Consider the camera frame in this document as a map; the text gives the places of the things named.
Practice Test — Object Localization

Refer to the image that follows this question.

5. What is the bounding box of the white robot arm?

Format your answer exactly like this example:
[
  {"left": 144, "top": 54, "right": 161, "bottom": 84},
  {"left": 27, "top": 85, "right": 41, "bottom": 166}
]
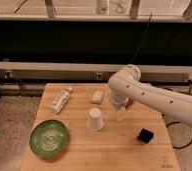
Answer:
[{"left": 108, "top": 64, "right": 192, "bottom": 127}]

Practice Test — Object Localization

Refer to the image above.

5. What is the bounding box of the black eraser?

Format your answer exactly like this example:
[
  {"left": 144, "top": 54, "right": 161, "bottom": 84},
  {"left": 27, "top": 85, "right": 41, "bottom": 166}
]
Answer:
[{"left": 137, "top": 129, "right": 154, "bottom": 143}]

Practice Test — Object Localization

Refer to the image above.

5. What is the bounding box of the brown dried chili pepper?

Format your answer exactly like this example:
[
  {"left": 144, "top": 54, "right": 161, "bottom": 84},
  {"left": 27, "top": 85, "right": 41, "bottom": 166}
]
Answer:
[{"left": 125, "top": 99, "right": 134, "bottom": 108}]

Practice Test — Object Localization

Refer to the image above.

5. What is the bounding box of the small white wrapped packet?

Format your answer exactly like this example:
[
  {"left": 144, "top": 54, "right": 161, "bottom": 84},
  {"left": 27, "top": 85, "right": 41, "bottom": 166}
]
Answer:
[{"left": 91, "top": 90, "right": 103, "bottom": 104}]

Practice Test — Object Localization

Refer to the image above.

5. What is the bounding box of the white plastic bottle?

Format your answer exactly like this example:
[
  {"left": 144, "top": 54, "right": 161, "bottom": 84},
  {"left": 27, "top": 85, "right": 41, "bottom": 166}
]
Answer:
[{"left": 50, "top": 87, "right": 73, "bottom": 113}]

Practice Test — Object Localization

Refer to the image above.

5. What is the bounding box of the green ribbed plate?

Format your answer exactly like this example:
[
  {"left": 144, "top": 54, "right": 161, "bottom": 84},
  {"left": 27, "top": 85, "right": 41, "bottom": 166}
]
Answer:
[{"left": 29, "top": 120, "right": 69, "bottom": 158}]

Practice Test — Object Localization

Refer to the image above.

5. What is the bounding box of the black hanging cable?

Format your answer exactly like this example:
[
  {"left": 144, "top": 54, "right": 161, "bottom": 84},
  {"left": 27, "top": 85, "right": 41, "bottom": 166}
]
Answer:
[{"left": 130, "top": 13, "right": 154, "bottom": 65}]

